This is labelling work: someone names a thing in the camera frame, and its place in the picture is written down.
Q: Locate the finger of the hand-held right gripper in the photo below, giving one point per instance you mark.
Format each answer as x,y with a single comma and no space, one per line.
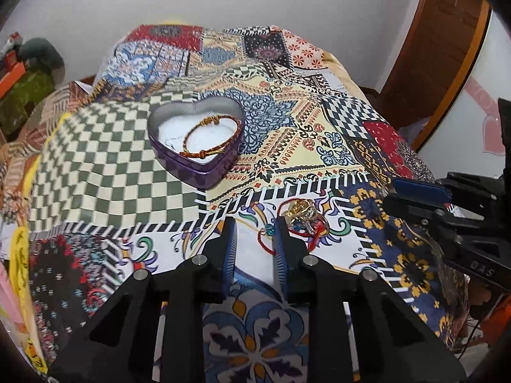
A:
411,209
419,190

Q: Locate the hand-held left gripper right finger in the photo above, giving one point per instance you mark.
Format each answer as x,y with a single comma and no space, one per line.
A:
279,259

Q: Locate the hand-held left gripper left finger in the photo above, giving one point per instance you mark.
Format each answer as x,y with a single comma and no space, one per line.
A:
230,255

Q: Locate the purple heart-shaped tin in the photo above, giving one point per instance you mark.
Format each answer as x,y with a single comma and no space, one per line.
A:
187,167

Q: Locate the white padding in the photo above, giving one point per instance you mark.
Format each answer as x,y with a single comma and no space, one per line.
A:
199,131

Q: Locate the colourful patchwork blanket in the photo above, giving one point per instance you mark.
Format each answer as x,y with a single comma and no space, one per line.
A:
119,167

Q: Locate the brown wooden door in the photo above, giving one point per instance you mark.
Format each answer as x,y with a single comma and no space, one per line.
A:
439,40

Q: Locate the yellow cloth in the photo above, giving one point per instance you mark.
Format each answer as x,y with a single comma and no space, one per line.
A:
22,271

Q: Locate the green patterned cloth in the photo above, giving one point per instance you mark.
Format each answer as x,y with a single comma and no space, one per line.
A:
24,95

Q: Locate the dark green round cushion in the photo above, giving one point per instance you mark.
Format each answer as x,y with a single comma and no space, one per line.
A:
42,58

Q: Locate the orange box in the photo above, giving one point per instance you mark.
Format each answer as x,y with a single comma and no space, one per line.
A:
10,79

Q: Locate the pink heart wall sticker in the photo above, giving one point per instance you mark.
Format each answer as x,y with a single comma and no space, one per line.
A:
485,127

